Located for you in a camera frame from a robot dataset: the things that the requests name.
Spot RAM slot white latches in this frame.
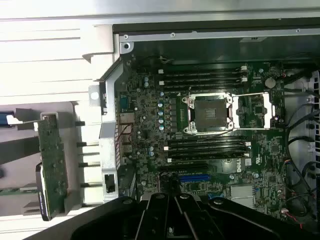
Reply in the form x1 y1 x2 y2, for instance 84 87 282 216
163 141 252 152
157 76 249 86
157 64 249 75
166 152 252 164

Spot hard disk with blue rails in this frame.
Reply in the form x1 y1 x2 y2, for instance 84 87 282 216
0 112 15 127

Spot green motherboard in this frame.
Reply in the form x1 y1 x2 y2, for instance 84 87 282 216
115 59 288 216

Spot silver socket cover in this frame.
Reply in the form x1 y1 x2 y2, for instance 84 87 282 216
231 92 276 130

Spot blue expansion slot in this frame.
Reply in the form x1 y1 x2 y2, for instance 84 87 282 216
179 174 211 183

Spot black metal PC case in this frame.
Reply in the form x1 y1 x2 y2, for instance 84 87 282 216
82 23 320 232

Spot grey printed parts rack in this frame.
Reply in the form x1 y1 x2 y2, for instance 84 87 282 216
0 101 87 218

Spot black cable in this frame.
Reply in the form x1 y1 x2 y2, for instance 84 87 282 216
286 107 320 161

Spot CPU socket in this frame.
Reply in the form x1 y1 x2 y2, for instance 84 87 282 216
181 91 235 135

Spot red black twisted wire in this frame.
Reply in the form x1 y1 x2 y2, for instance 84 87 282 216
118 123 134 141

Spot silver coin battery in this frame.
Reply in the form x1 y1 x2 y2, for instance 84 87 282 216
264 76 277 88

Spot silver chipset heat sink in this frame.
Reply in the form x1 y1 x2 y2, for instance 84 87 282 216
230 185 256 208

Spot grey metal disk bay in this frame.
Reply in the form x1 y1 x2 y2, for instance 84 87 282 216
306 69 320 181

